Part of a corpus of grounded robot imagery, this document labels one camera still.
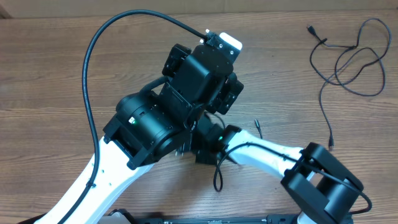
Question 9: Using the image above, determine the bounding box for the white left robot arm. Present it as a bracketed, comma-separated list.
[30, 44, 243, 223]

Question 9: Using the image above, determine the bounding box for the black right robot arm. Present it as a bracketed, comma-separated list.
[191, 116, 372, 223]

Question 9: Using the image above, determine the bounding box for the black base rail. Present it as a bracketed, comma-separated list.
[98, 208, 297, 224]

